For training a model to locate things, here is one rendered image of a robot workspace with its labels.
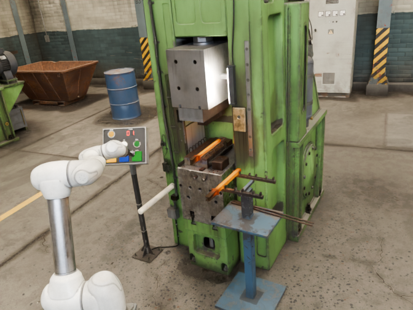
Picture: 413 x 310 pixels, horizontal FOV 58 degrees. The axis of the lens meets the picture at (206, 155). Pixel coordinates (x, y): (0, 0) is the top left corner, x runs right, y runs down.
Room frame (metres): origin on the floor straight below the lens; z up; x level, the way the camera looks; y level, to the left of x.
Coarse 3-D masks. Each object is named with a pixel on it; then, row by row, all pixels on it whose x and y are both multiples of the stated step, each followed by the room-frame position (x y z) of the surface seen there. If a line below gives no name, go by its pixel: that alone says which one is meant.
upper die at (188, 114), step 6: (222, 102) 2.73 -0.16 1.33; (228, 102) 2.80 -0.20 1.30; (180, 108) 2.56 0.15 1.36; (186, 108) 2.54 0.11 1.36; (216, 108) 2.64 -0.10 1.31; (222, 108) 2.72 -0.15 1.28; (180, 114) 2.57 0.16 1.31; (186, 114) 2.54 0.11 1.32; (192, 114) 2.51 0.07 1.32; (198, 114) 2.49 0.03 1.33; (204, 114) 2.49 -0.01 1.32; (210, 114) 2.56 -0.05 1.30; (180, 120) 2.57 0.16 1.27; (186, 120) 2.54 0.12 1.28; (192, 120) 2.51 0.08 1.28; (198, 120) 2.49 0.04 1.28; (204, 120) 2.48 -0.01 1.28
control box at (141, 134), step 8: (120, 128) 2.73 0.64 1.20; (128, 128) 2.72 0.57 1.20; (136, 128) 2.71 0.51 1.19; (144, 128) 2.70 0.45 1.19; (104, 136) 2.72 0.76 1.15; (120, 136) 2.70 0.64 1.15; (128, 136) 2.69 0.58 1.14; (136, 136) 2.68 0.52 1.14; (144, 136) 2.67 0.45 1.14; (128, 144) 2.66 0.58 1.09; (144, 144) 2.64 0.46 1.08; (144, 152) 2.61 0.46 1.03; (144, 160) 2.58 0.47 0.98
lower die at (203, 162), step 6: (210, 138) 2.91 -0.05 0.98; (216, 138) 2.87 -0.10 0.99; (228, 138) 2.84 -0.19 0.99; (204, 144) 2.80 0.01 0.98; (210, 144) 2.76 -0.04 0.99; (216, 144) 2.72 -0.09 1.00; (228, 144) 2.77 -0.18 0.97; (198, 150) 2.65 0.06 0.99; (210, 150) 2.62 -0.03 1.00; (216, 150) 2.62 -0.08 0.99; (222, 150) 2.68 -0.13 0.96; (186, 156) 2.58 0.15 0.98; (192, 156) 2.55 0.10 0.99; (204, 156) 2.52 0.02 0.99; (210, 156) 2.52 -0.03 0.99; (186, 162) 2.56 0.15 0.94; (198, 162) 2.51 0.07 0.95; (204, 162) 2.48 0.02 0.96
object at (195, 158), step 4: (216, 140) 2.78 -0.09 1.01; (220, 140) 2.79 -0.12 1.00; (212, 144) 2.71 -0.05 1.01; (208, 148) 2.63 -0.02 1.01; (200, 152) 2.57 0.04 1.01; (204, 152) 2.57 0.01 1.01; (196, 156) 2.47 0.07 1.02; (192, 160) 2.44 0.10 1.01; (196, 160) 2.48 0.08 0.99; (192, 164) 2.42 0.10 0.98
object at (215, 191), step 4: (232, 172) 2.24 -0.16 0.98; (236, 172) 2.24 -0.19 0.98; (232, 176) 2.19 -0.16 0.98; (224, 180) 2.14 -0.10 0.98; (228, 180) 2.13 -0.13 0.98; (220, 184) 2.09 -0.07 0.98; (224, 184) 2.09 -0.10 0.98; (212, 188) 2.03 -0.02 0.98; (216, 188) 2.04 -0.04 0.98; (220, 188) 2.05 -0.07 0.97; (212, 192) 1.99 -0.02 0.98; (216, 192) 2.01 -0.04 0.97; (208, 196) 1.94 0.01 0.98; (212, 196) 1.98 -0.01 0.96; (208, 200) 1.94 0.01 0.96
